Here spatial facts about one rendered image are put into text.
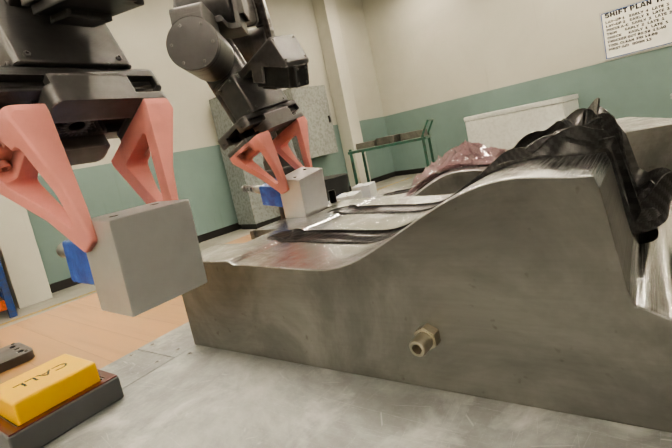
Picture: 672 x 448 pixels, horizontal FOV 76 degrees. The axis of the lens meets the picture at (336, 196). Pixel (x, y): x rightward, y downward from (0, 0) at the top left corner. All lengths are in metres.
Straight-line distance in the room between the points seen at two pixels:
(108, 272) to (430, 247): 0.18
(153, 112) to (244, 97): 0.24
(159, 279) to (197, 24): 0.32
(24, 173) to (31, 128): 0.04
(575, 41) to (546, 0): 0.78
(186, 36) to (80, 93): 0.24
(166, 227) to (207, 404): 0.16
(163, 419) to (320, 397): 0.12
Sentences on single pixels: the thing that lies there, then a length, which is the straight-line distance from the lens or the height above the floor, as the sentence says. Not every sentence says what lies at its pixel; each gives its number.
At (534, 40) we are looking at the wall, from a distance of 7.95.
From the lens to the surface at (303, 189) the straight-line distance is 0.53.
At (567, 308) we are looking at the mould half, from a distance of 0.26.
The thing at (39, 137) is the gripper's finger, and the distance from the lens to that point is 0.27.
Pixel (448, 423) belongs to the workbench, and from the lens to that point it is 0.29.
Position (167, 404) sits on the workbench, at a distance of 0.40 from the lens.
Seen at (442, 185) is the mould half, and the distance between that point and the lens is 0.64.
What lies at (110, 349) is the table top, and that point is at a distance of 0.58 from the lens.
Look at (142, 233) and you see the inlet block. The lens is 0.26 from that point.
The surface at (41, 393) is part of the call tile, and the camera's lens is 0.42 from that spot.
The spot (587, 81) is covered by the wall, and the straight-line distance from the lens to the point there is 7.72.
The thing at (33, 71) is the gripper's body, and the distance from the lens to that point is 0.30.
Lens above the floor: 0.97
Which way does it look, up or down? 7 degrees down
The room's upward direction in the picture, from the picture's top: 12 degrees counter-clockwise
